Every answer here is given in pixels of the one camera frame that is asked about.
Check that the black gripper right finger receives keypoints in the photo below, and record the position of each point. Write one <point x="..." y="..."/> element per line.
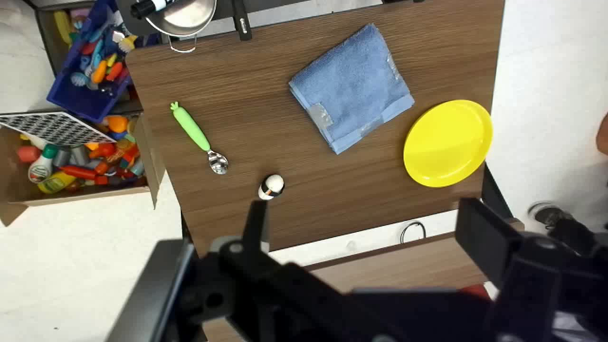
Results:
<point x="488" y="235"/>

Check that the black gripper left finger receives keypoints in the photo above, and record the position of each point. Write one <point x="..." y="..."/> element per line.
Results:
<point x="256" y="222"/>

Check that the raised wooden desk shelf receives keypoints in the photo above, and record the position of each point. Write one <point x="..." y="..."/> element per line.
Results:
<point x="406" y="264"/>

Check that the small white ball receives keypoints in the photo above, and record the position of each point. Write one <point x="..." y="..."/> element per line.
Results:
<point x="273" y="186"/>

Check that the yellow round plate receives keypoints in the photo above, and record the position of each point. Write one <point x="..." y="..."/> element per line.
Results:
<point x="450" y="144"/>

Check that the blue folded towel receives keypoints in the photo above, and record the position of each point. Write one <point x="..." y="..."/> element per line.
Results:
<point x="353" y="89"/>

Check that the blue plastic toy bin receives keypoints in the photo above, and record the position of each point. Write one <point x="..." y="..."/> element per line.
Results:
<point x="89" y="98"/>

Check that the grey striped cloth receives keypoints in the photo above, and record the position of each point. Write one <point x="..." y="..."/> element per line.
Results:
<point x="58" y="127"/>

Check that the cardboard box of toys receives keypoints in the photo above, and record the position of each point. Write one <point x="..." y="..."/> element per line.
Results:
<point x="20" y="201"/>

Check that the yellow toy banana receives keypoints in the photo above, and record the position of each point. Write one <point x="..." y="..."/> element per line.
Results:
<point x="62" y="28"/>

